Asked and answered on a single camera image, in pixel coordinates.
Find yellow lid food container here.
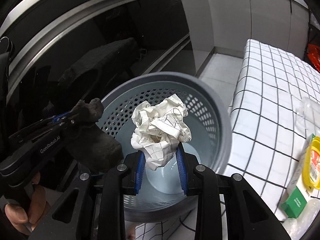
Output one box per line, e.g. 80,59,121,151
302,134,319,190

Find clear plastic bag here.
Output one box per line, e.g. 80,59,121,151
283,98,319,239

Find person's left hand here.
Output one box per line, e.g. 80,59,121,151
4,172,50,236

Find grey perforated trash basket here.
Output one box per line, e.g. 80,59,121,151
97,72,232,223

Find green white carton box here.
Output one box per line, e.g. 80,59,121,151
281,134,315,218

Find red plastic bag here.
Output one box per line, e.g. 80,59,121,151
308,44,320,72

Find grey kitchen cabinets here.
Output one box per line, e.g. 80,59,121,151
182,0,309,66

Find white grid tablecloth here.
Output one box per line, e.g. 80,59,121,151
134,38,320,240

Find black oven front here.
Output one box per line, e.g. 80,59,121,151
1,0,196,134

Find white paper ball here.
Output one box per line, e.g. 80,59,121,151
131,94,192,171

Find dark grey cloth rag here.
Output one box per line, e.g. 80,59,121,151
71,98,123,174

